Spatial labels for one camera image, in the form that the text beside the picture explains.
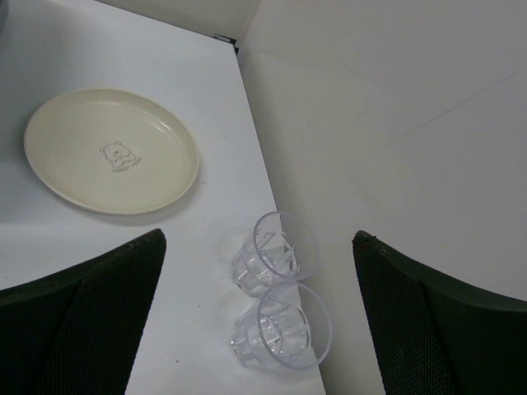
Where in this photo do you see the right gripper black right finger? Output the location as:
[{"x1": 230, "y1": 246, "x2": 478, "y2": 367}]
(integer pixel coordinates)
[{"x1": 352, "y1": 230, "x2": 526, "y2": 394}]

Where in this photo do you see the grey plastic bin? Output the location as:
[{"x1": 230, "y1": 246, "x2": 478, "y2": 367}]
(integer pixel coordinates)
[{"x1": 0, "y1": 0, "x2": 9, "y2": 30}]

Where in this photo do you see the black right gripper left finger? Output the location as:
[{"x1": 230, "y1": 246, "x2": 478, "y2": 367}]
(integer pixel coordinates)
[{"x1": 1, "y1": 229, "x2": 166, "y2": 394}]

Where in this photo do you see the clear plastic cup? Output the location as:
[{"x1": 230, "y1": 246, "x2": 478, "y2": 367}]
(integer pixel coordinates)
[
  {"x1": 231, "y1": 211, "x2": 321, "y2": 297},
  {"x1": 231, "y1": 281, "x2": 333, "y2": 374}
]

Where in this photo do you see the cream plate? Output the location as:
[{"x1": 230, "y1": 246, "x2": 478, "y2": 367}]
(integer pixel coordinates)
[{"x1": 24, "y1": 89, "x2": 200, "y2": 216}]

